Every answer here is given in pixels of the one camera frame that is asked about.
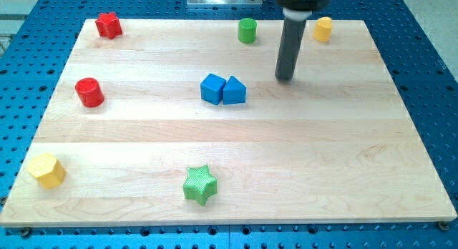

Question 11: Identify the yellow hexagon block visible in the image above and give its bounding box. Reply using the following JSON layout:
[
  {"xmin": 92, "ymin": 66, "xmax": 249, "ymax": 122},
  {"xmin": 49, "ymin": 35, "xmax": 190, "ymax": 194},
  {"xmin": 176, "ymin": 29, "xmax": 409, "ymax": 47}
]
[{"xmin": 26, "ymin": 153, "xmax": 67, "ymax": 189}]

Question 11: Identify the black robot arm end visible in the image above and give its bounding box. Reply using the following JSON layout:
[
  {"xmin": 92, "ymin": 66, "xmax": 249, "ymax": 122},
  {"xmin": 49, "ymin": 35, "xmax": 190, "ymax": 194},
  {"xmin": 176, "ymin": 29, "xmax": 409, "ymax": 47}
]
[{"xmin": 264, "ymin": 0, "xmax": 331, "ymax": 21}]

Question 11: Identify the green star block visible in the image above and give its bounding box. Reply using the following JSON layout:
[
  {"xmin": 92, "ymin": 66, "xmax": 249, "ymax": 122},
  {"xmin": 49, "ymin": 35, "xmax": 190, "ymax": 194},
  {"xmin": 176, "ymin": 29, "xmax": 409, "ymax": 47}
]
[{"xmin": 182, "ymin": 165, "xmax": 218, "ymax": 206}]

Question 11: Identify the red star block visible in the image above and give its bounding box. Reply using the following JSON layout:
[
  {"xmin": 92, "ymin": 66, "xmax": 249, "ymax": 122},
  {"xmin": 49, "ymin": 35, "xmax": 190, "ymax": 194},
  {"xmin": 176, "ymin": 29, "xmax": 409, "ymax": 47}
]
[{"xmin": 95, "ymin": 12, "xmax": 122, "ymax": 39}]

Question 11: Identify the blue triangular prism block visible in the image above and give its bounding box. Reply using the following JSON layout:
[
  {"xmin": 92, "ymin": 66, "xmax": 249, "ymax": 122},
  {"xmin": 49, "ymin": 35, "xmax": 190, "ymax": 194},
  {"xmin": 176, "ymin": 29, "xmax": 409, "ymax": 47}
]
[{"xmin": 223, "ymin": 76, "xmax": 247, "ymax": 104}]

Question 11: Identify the wooden board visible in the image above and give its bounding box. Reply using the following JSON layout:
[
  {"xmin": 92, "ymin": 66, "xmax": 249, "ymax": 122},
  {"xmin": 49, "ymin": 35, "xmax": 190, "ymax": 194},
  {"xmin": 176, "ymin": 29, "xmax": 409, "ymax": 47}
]
[{"xmin": 1, "ymin": 19, "xmax": 457, "ymax": 228}]

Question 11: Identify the green cylinder block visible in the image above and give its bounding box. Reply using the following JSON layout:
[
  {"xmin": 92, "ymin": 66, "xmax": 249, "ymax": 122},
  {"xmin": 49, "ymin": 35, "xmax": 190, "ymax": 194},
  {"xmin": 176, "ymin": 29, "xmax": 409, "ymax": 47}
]
[{"xmin": 238, "ymin": 18, "xmax": 257, "ymax": 44}]

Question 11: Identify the blue cube block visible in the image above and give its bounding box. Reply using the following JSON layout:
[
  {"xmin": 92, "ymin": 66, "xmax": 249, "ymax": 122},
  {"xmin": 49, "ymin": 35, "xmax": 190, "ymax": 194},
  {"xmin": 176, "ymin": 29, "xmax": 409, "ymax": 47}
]
[{"xmin": 200, "ymin": 74, "xmax": 226, "ymax": 105}]

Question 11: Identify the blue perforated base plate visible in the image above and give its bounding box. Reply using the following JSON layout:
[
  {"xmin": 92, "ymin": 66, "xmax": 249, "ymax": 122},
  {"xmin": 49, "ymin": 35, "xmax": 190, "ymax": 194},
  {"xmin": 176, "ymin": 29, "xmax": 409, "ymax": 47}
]
[{"xmin": 1, "ymin": 0, "xmax": 457, "ymax": 248}]

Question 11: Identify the yellow heart-shaped block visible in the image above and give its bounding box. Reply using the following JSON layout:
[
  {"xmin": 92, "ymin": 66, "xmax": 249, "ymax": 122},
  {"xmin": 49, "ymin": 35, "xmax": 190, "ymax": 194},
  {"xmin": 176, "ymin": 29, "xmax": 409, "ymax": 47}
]
[{"xmin": 313, "ymin": 16, "xmax": 333, "ymax": 42}]

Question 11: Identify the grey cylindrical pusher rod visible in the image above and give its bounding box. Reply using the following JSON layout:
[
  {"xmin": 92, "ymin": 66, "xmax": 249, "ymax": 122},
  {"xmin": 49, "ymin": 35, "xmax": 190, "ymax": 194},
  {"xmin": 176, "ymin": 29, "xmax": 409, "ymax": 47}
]
[{"xmin": 275, "ymin": 18, "xmax": 306, "ymax": 82}]

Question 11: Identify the red cylinder block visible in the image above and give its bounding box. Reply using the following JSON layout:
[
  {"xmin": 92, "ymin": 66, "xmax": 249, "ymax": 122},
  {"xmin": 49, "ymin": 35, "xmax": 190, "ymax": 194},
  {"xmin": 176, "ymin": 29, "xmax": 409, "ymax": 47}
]
[{"xmin": 74, "ymin": 77, "xmax": 104, "ymax": 107}]

